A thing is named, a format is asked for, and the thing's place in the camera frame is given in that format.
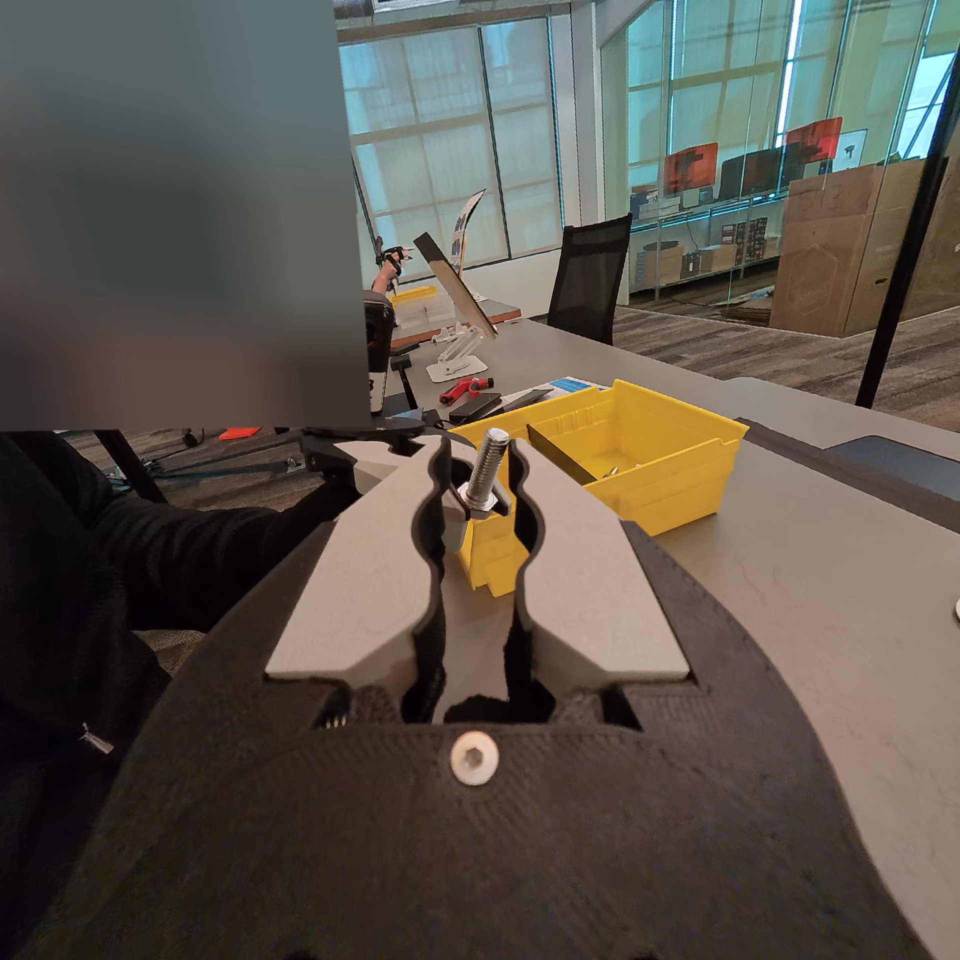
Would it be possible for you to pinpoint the person's left forearm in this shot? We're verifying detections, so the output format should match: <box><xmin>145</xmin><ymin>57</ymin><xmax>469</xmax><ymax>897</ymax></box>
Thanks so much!
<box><xmin>93</xmin><ymin>468</ymin><xmax>363</xmax><ymax>639</ymax></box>

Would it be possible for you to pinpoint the black metal pole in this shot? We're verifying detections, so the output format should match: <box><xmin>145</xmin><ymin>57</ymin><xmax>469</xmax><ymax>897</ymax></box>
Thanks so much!
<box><xmin>855</xmin><ymin>156</ymin><xmax>952</xmax><ymax>411</ymax></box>

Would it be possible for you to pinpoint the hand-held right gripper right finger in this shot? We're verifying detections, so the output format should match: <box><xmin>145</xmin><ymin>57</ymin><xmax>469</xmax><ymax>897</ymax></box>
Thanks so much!
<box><xmin>507</xmin><ymin>441</ymin><xmax>691</xmax><ymax>697</ymax></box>

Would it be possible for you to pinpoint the black flat device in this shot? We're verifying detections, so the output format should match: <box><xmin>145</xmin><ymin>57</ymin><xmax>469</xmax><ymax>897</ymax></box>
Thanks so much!
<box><xmin>447</xmin><ymin>390</ymin><xmax>504</xmax><ymax>423</ymax></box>

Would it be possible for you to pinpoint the person's black jacket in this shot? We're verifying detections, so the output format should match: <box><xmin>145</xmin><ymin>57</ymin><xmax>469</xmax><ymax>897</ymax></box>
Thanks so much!
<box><xmin>0</xmin><ymin>431</ymin><xmax>226</xmax><ymax>960</ymax></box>

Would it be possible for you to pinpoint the silver hex bolt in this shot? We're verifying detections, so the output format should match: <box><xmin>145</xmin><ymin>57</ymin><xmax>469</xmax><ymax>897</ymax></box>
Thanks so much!
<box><xmin>452</xmin><ymin>426</ymin><xmax>516</xmax><ymax>521</ymax></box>

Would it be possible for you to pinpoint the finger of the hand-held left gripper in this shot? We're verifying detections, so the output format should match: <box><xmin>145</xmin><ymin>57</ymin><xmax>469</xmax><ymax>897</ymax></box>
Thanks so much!
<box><xmin>332</xmin><ymin>437</ymin><xmax>445</xmax><ymax>498</ymax></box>

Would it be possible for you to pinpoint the large cardboard box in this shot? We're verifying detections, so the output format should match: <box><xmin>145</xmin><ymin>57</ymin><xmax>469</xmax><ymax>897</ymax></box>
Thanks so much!
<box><xmin>768</xmin><ymin>156</ymin><xmax>933</xmax><ymax>339</ymax></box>

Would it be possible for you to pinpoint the black table leg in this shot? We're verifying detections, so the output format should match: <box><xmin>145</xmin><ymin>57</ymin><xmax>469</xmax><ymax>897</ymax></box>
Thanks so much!
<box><xmin>93</xmin><ymin>430</ymin><xmax>171</xmax><ymax>505</ymax></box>

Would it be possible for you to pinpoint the yellow plastic parts bin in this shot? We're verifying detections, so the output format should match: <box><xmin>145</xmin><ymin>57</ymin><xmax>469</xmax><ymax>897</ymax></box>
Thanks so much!
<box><xmin>448</xmin><ymin>378</ymin><xmax>751</xmax><ymax>599</ymax></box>

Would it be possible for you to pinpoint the red screen monitor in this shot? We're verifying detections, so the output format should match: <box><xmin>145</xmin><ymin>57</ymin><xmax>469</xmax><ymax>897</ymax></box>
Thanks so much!
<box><xmin>663</xmin><ymin>141</ymin><xmax>720</xmax><ymax>194</ymax></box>
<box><xmin>783</xmin><ymin>116</ymin><xmax>844</xmax><ymax>164</ymax></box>

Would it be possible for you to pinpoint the tilted flat board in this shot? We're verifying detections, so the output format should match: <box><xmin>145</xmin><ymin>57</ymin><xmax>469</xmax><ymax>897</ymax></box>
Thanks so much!
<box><xmin>411</xmin><ymin>231</ymin><xmax>501</xmax><ymax>343</ymax></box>

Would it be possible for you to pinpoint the red hand tool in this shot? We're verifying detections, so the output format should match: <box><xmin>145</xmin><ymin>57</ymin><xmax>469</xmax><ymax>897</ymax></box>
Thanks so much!
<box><xmin>438</xmin><ymin>374</ymin><xmax>501</xmax><ymax>407</ymax></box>

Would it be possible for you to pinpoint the white folding stand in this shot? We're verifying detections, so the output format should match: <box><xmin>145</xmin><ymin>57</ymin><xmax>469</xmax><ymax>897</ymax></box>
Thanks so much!
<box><xmin>425</xmin><ymin>321</ymin><xmax>496</xmax><ymax>384</ymax></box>

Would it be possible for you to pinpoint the black mesh office chair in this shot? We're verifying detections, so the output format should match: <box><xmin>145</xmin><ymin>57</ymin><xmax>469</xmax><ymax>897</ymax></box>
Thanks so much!
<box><xmin>545</xmin><ymin>213</ymin><xmax>634</xmax><ymax>348</ymax></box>

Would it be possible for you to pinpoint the storage shelf with boxes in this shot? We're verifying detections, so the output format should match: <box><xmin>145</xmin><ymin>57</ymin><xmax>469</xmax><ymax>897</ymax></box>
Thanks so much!
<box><xmin>628</xmin><ymin>183</ymin><xmax>785</xmax><ymax>295</ymax></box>

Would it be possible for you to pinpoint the black upright device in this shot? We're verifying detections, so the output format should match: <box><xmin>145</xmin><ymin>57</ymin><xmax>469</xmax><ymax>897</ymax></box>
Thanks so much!
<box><xmin>364</xmin><ymin>292</ymin><xmax>397</xmax><ymax>418</ymax></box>

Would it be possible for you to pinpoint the curved printed banner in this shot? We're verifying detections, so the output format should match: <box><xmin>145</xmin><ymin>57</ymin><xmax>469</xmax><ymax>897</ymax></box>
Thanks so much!
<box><xmin>449</xmin><ymin>187</ymin><xmax>489</xmax><ymax>273</ymax></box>

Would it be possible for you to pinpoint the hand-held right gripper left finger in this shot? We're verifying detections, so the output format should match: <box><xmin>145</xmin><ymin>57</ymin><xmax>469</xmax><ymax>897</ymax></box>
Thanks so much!
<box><xmin>264</xmin><ymin>435</ymin><xmax>453</xmax><ymax>706</ymax></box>

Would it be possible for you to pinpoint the dark monitor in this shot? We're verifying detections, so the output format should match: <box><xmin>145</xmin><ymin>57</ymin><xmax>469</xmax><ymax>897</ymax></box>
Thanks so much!
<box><xmin>718</xmin><ymin>148</ymin><xmax>786</xmax><ymax>202</ymax></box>

